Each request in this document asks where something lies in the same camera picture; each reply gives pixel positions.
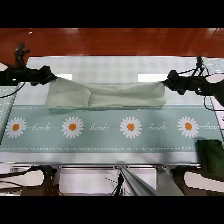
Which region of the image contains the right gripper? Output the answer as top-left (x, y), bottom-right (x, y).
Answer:
top-left (162, 69), bottom-right (190, 96)

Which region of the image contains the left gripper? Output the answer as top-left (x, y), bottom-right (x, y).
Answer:
top-left (30, 65), bottom-right (59, 86)

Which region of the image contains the pale green shirt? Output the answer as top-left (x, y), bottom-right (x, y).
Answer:
top-left (45, 77), bottom-right (167, 111)

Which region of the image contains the dark green garment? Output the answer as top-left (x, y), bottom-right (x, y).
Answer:
top-left (194, 138), bottom-right (224, 178)

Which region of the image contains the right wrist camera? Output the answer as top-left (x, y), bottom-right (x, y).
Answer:
top-left (194, 55), bottom-right (207, 77)

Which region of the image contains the black cable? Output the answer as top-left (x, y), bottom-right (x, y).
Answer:
top-left (111, 172), bottom-right (126, 197)
top-left (202, 94), bottom-right (224, 113)
top-left (0, 81), bottom-right (27, 100)

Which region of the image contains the silver frame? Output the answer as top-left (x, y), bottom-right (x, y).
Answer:
top-left (0, 161), bottom-right (224, 197)

